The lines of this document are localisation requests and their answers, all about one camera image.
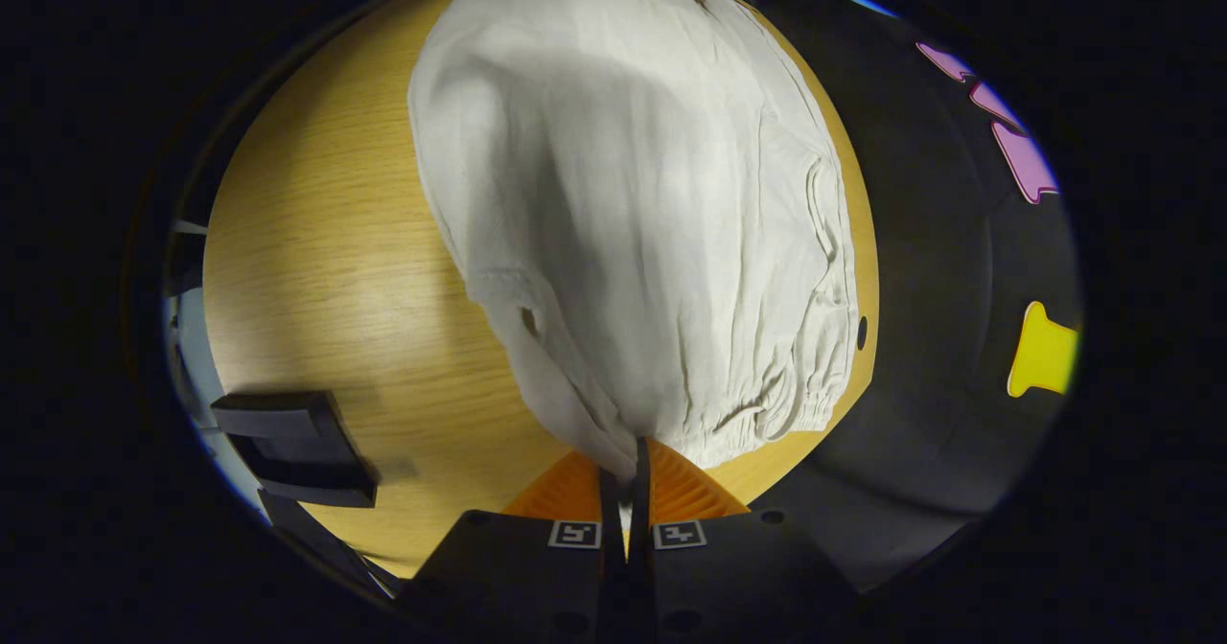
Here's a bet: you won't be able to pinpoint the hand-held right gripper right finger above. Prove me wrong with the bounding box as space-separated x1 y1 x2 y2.
628 436 864 644

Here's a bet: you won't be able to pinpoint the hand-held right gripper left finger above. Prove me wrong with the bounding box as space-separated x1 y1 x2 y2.
395 448 632 644

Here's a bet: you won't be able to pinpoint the white jeans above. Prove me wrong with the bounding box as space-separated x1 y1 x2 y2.
407 0 861 487

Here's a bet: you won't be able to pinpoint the black backdrop cloth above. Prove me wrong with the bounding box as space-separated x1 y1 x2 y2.
661 0 1084 592

